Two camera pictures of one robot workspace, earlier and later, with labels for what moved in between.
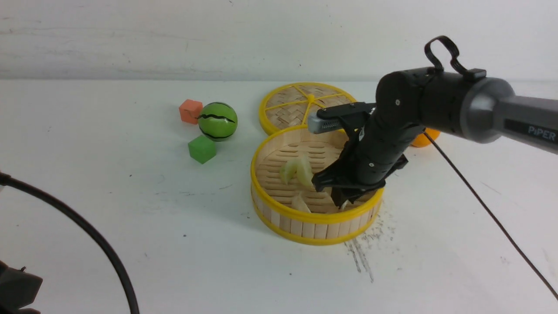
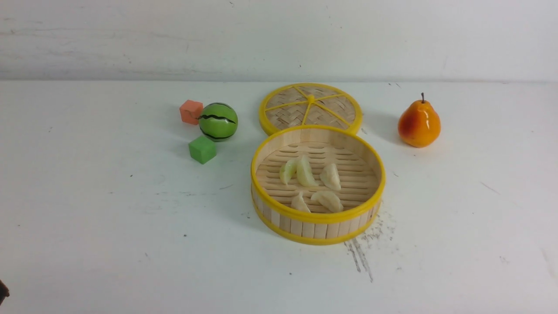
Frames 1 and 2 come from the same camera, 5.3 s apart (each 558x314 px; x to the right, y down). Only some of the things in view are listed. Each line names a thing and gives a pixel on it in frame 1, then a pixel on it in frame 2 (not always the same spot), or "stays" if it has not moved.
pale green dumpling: x=288 y=169 stays
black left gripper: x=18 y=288 → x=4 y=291
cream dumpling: x=298 y=203 stays
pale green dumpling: x=304 y=172 stays
